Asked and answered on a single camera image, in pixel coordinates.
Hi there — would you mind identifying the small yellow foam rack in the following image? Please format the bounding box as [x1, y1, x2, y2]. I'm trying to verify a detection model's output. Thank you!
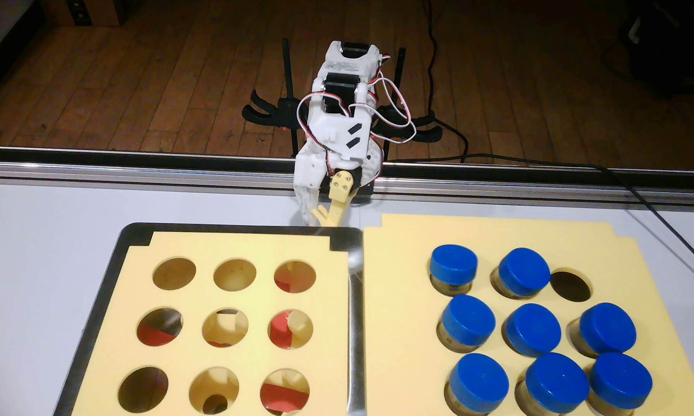
[71, 231, 350, 416]

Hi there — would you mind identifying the metal tray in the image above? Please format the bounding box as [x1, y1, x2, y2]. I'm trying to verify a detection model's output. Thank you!
[52, 222, 366, 416]

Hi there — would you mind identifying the red support under rack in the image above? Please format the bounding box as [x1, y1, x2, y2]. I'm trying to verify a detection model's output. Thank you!
[137, 270, 319, 416]

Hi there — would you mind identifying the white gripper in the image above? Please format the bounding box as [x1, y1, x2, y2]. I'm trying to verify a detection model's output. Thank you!
[293, 111, 372, 227]

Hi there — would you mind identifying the aluminium table rail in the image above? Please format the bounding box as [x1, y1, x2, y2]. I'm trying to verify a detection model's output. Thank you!
[0, 144, 694, 206]

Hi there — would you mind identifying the black bag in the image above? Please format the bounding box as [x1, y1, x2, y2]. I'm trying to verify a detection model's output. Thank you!
[601, 0, 694, 99]

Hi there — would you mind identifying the blue capped test tube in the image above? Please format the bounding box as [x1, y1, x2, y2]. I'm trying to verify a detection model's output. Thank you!
[490, 247, 551, 299]
[514, 352, 590, 416]
[437, 294, 497, 354]
[586, 351, 653, 416]
[502, 303, 563, 358]
[429, 244, 478, 297]
[566, 303, 638, 359]
[444, 353, 510, 416]

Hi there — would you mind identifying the large yellow foam rack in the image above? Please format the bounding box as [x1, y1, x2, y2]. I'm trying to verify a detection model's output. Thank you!
[363, 212, 694, 416]

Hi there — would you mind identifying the black cable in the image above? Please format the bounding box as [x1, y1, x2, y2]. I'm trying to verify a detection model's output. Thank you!
[425, 0, 469, 161]
[388, 151, 694, 263]

